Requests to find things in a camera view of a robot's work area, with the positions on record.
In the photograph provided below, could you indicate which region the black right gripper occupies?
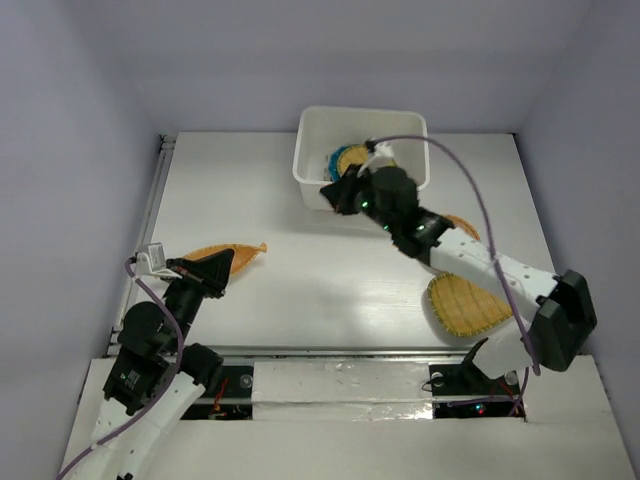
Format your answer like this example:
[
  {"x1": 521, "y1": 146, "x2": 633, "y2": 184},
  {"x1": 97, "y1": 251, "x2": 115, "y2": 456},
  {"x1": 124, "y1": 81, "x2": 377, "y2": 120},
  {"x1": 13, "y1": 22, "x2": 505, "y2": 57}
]
[{"x1": 322, "y1": 161, "x2": 399, "y2": 233}]

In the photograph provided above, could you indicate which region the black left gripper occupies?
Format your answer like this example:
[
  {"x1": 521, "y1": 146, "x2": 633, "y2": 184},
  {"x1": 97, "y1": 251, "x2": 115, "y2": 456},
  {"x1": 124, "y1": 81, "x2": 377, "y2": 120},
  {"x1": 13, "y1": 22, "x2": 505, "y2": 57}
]
[{"x1": 161, "y1": 246, "x2": 236, "y2": 350}]

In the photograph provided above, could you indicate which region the blue polka dot ceramic plate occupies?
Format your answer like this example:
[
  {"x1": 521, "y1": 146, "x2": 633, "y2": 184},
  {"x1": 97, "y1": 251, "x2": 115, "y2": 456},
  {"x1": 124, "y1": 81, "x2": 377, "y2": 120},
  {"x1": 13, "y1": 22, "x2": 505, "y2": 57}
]
[{"x1": 327, "y1": 145, "x2": 350, "y2": 182}]

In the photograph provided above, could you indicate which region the orange fish-shaped woven plate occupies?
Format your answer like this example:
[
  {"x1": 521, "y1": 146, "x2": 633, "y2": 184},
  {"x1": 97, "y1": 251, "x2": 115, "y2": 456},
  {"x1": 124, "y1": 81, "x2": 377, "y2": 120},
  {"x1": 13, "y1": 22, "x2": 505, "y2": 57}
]
[{"x1": 182, "y1": 242, "x2": 268, "y2": 276}]

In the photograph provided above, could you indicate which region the round green-rimmed bamboo plate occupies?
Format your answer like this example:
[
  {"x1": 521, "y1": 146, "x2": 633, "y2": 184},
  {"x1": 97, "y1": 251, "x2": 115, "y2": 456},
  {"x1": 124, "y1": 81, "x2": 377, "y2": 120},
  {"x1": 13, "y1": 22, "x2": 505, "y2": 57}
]
[{"x1": 338, "y1": 144, "x2": 369, "y2": 175}]

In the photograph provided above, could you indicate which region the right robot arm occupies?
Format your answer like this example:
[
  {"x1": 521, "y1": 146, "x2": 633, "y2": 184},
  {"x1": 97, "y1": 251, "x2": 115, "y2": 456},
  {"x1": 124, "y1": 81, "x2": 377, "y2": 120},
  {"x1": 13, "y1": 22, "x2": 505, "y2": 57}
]
[{"x1": 320, "y1": 166, "x2": 597, "y2": 392}]

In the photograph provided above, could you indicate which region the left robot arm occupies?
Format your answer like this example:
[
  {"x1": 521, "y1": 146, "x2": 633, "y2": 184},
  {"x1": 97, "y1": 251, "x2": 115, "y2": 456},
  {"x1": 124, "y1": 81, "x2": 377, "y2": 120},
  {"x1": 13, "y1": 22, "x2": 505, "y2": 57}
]
[{"x1": 58, "y1": 243, "x2": 235, "y2": 479}]

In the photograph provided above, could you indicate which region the white plastic bin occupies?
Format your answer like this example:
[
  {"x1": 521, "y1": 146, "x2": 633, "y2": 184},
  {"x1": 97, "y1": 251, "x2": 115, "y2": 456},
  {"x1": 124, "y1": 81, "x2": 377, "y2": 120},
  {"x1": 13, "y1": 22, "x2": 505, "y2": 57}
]
[{"x1": 292, "y1": 106, "x2": 428, "y2": 211}]

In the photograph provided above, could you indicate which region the round orange woven plate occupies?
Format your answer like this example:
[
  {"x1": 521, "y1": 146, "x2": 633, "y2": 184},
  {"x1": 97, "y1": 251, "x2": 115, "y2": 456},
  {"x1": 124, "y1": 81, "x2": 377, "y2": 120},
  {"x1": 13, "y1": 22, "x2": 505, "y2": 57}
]
[{"x1": 444, "y1": 214, "x2": 481, "y2": 241}]

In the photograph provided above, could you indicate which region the yellow fan-shaped bamboo plate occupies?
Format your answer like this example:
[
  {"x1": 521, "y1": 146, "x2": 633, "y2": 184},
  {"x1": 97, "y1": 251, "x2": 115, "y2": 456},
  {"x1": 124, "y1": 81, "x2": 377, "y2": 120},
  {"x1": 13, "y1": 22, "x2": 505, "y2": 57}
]
[{"x1": 427, "y1": 273, "x2": 513, "y2": 338}]

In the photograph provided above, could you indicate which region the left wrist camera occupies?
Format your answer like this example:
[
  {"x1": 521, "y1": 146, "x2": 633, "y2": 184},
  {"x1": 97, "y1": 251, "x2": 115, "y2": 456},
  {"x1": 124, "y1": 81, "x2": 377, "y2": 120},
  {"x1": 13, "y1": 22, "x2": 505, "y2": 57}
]
[{"x1": 134, "y1": 242, "x2": 167, "y2": 277}]

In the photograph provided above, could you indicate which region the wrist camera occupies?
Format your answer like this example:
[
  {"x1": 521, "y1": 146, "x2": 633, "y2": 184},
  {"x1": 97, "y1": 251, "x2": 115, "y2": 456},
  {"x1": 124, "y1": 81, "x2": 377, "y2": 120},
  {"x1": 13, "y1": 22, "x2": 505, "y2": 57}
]
[
  {"x1": 134, "y1": 242, "x2": 167, "y2": 277},
  {"x1": 362, "y1": 142, "x2": 397, "y2": 171}
]

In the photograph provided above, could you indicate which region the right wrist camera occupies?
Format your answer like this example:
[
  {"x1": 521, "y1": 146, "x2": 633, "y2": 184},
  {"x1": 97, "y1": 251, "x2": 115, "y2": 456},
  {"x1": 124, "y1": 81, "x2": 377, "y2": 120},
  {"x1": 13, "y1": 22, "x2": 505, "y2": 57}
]
[{"x1": 362, "y1": 142, "x2": 397, "y2": 171}]

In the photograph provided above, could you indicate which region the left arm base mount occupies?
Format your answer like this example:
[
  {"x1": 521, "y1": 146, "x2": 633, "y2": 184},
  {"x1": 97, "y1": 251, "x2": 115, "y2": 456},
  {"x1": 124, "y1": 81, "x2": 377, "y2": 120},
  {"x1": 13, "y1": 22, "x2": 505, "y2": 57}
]
[{"x1": 181, "y1": 359, "x2": 254, "y2": 421}]

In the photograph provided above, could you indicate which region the aluminium side rail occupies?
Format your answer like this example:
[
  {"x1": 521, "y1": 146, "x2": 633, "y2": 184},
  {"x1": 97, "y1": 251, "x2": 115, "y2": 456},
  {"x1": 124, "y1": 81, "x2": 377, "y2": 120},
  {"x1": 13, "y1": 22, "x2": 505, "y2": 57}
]
[{"x1": 104, "y1": 134, "x2": 177, "y2": 358}]

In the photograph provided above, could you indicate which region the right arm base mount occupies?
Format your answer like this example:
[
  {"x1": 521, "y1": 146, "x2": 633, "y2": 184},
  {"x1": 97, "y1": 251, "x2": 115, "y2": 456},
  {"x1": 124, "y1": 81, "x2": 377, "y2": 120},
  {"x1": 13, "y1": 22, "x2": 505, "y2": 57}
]
[{"x1": 421, "y1": 338, "x2": 526, "y2": 419}]

